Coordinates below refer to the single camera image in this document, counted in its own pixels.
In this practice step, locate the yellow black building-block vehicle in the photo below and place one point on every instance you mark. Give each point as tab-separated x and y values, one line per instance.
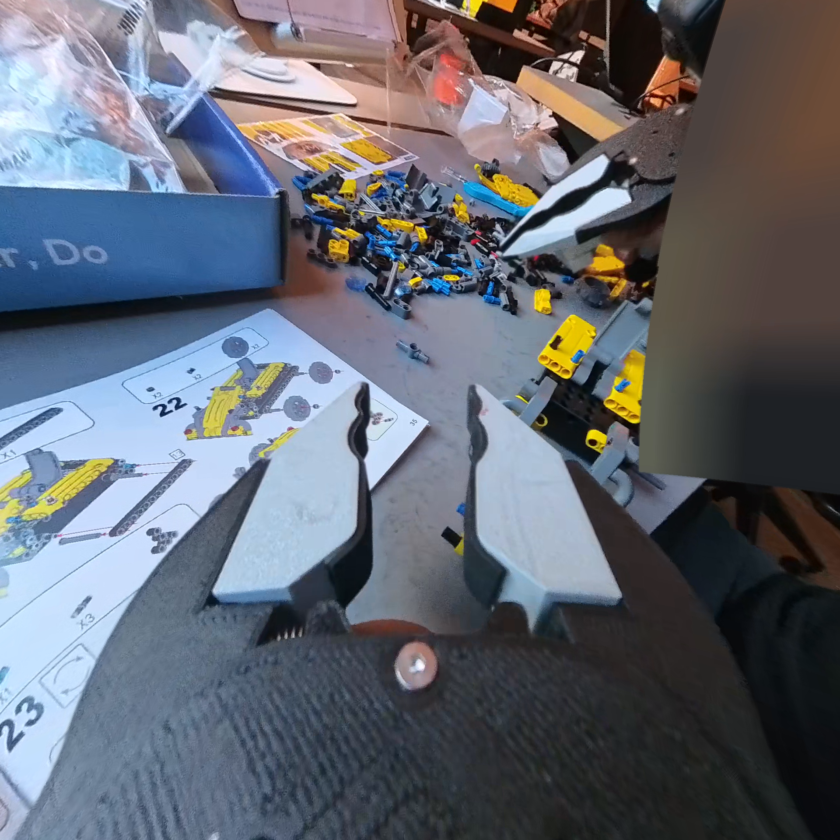
568	341

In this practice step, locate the clear plastic bag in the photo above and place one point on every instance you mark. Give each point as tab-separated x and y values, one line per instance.
65	98
499	111

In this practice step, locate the grey axle connector piece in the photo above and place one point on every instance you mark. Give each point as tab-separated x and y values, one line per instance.
413	351

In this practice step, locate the yellow sticker sheet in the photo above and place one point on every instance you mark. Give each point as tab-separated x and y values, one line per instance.
328	141

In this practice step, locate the white instruction booklet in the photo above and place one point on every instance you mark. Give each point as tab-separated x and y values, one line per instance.
315	341

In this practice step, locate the tan wooden table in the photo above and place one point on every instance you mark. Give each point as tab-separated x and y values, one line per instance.
577	98

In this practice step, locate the white stand base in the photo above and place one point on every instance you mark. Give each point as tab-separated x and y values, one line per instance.
295	85

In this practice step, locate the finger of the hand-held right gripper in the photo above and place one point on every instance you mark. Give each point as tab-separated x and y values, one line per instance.
571	223
571	187

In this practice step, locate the pile of building-block parts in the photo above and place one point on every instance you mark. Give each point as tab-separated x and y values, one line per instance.
394	223

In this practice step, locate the person's dark clothing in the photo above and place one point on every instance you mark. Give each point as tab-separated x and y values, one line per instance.
774	656

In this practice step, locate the blue cardboard box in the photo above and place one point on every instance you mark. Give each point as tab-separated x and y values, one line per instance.
164	249

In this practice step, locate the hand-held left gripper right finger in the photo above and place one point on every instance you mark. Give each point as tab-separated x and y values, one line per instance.
538	518

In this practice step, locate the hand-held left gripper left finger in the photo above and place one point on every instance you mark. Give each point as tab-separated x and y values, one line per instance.
295	518

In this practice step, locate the printed instruction sheet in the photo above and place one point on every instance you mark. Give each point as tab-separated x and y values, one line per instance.
315	16

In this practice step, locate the yellow curved panel piece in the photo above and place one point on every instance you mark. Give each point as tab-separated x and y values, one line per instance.
543	300

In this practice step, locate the blue brick separator tool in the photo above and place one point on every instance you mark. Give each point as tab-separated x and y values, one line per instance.
499	197

